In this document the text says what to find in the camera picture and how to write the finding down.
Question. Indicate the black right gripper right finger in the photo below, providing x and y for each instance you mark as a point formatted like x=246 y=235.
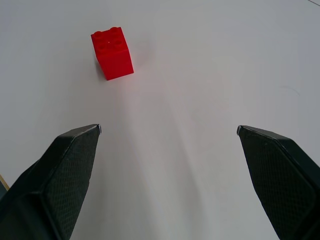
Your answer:
x=280 y=180

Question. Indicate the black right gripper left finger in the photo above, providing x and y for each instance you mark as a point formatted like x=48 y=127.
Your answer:
x=57 y=185

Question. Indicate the red toy brick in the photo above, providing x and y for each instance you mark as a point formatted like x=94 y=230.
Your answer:
x=113 y=56

